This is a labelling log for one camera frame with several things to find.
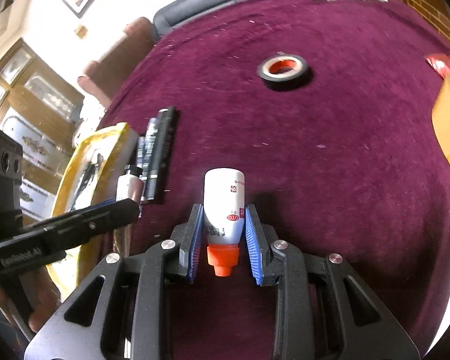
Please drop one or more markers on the black leather sofa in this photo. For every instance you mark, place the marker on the black leather sofa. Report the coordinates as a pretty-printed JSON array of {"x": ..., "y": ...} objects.
[{"x": 195, "y": 3}]

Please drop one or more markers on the cardboard box with yellow tape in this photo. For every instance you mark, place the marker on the cardboard box with yellow tape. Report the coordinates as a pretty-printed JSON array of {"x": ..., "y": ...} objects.
[{"x": 114, "y": 138}]

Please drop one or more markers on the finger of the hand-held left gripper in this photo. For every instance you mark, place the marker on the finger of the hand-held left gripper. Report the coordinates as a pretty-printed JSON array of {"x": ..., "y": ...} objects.
[{"x": 97, "y": 219}]

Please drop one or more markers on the short silver tube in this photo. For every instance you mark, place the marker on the short silver tube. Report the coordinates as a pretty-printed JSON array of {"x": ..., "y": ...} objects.
[{"x": 129, "y": 187}]

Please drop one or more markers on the black marker with white print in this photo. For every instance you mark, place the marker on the black marker with white print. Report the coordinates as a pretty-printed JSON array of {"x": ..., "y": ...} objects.
[{"x": 153, "y": 157}]

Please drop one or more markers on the wall switch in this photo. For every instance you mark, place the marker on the wall switch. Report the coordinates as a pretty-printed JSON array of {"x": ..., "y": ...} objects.
[{"x": 81, "y": 31}]

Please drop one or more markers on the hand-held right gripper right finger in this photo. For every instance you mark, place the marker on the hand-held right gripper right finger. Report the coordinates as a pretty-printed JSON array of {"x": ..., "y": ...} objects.
[{"x": 254, "y": 247}]

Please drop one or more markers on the black tape roll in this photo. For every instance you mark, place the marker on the black tape roll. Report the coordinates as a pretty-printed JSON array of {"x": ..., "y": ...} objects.
[{"x": 285, "y": 83}]

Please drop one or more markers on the white bottle with orange cap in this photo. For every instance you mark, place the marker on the white bottle with orange cap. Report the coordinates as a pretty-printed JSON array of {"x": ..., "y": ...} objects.
[{"x": 225, "y": 202}]

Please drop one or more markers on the plain black marker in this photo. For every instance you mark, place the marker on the plain black marker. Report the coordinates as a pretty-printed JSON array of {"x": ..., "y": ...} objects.
[{"x": 168, "y": 146}]

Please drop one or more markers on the red packet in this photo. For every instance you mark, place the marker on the red packet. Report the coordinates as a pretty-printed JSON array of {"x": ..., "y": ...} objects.
[{"x": 440, "y": 66}]

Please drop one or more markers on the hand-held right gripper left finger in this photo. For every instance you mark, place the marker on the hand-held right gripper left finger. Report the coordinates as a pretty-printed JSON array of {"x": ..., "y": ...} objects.
[{"x": 195, "y": 243}]

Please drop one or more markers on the brown chair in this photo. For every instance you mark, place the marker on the brown chair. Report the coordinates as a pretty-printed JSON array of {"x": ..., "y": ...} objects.
[{"x": 112, "y": 63}]

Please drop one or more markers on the wooden glass-door cabinet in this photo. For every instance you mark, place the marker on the wooden glass-door cabinet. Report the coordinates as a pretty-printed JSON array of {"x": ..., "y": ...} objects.
[{"x": 33, "y": 101}]

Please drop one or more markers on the person's left hand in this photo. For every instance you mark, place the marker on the person's left hand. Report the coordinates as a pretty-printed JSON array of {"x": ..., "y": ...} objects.
[{"x": 47, "y": 292}]

